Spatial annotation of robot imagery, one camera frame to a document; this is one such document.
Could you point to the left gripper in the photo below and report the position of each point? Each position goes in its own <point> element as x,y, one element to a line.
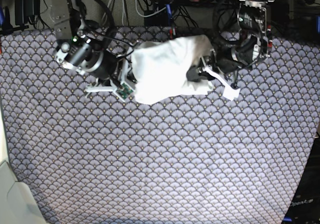
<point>213,66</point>

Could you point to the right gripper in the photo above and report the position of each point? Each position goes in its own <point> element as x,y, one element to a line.
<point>85,55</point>

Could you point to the white printed T-shirt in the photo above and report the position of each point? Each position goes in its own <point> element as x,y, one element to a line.
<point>160,68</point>

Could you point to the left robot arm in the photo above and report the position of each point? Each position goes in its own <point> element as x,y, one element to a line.
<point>242,38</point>

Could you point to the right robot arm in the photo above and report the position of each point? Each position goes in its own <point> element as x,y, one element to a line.
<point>70,19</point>

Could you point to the red clamp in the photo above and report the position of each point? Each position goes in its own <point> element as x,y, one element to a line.
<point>172,33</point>

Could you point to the patterned grey table cloth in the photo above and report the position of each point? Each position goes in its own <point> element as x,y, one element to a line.
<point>186,159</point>

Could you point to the black OpenArm box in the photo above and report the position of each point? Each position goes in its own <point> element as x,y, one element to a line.
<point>305,205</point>

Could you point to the black power adapter with cables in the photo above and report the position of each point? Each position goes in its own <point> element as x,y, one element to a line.
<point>26,11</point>

